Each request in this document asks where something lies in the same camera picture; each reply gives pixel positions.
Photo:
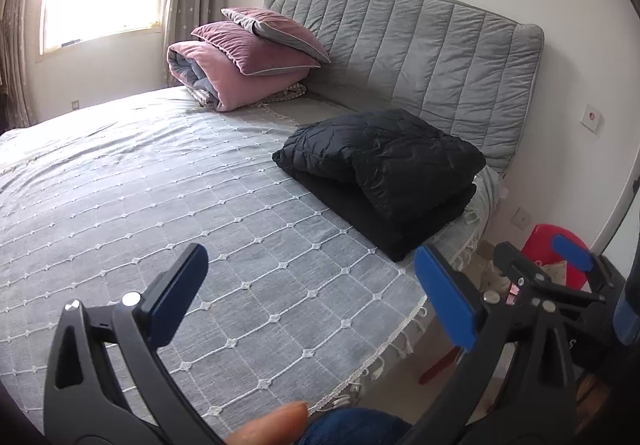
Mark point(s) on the red flat tool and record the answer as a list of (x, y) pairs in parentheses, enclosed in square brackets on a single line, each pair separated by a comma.
[(440, 365)]

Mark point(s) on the pink velvet pillow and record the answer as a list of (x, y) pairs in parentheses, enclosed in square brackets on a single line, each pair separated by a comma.
[(280, 27), (235, 47)]

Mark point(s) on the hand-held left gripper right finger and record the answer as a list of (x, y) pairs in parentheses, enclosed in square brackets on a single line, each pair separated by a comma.
[(445, 295)]

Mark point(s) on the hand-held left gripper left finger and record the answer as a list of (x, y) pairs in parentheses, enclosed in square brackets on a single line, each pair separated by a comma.
[(182, 295)]

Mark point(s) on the black folded cloth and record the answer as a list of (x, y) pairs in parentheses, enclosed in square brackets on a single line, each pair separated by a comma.
[(400, 237)]

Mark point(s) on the grey grid-stitched bedspread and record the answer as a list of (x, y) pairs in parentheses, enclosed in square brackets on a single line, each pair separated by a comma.
[(150, 205)]

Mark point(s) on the person's left hand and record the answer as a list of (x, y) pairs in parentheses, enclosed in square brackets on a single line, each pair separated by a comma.
[(270, 420)]

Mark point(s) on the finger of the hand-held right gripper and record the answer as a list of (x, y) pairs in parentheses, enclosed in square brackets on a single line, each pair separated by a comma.
[(575, 250), (517, 267)]

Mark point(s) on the black puffer jacket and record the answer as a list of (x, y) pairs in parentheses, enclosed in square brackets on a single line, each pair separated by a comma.
[(400, 160)]

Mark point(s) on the folded pink grey quilt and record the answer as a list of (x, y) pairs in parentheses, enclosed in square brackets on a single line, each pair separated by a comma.
[(225, 85)]

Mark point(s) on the person's blue jeans leg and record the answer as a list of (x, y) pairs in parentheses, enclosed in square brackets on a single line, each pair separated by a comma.
[(355, 427)]

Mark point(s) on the red plastic stool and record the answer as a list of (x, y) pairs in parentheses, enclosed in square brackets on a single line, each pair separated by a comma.
[(540, 245)]

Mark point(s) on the grey padded headboard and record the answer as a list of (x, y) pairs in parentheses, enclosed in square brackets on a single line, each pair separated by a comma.
[(425, 55)]

